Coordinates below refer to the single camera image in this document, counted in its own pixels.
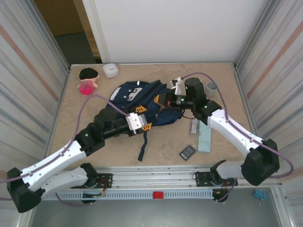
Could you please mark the navy blue backpack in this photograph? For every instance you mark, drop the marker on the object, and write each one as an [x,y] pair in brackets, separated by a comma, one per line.
[161,116]

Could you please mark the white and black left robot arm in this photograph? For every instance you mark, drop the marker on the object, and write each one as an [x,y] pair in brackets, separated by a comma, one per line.
[59,158]

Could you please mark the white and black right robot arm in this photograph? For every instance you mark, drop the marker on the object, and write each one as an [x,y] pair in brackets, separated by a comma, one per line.
[227,127]

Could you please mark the light teal pencil case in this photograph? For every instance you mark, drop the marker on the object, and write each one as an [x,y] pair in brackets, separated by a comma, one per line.
[204,142]

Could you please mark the grey plastic cup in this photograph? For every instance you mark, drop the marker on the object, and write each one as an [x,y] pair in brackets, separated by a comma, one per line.
[211,92]

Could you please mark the clear glue stick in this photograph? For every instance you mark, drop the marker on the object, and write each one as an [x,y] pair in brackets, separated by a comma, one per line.
[194,127]

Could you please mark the pink plush doll black hair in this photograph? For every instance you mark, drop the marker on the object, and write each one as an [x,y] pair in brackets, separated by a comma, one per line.
[88,82]

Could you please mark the black pocket calculator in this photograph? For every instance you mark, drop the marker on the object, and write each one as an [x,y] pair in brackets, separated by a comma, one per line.
[188,153]

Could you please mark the small white square box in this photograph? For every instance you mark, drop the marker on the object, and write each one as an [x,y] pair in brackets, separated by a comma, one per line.
[110,69]

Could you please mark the red block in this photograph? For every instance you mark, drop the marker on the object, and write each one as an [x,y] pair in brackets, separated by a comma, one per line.
[158,195]

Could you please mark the translucent corrugated side panel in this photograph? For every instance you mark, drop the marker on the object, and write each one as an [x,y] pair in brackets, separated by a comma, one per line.
[23,82]
[279,71]

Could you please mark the blue binder clip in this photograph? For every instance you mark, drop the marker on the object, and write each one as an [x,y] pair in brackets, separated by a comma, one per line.
[260,194]

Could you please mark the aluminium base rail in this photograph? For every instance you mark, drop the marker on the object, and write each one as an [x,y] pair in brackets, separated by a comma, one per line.
[154,176]

